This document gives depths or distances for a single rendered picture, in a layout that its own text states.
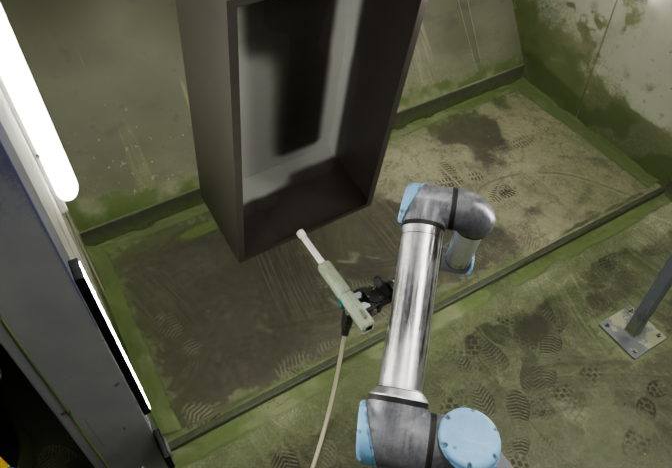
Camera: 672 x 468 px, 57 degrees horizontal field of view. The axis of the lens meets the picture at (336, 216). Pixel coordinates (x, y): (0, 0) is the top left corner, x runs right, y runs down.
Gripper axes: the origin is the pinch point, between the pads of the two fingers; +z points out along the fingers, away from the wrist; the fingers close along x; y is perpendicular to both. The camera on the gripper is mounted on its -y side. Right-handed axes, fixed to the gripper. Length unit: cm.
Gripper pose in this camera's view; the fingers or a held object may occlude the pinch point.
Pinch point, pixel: (346, 307)
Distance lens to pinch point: 218.6
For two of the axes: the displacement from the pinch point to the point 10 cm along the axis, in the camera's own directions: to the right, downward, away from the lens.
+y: -1.4, 6.9, 7.1
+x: -5.3, -6.6, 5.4
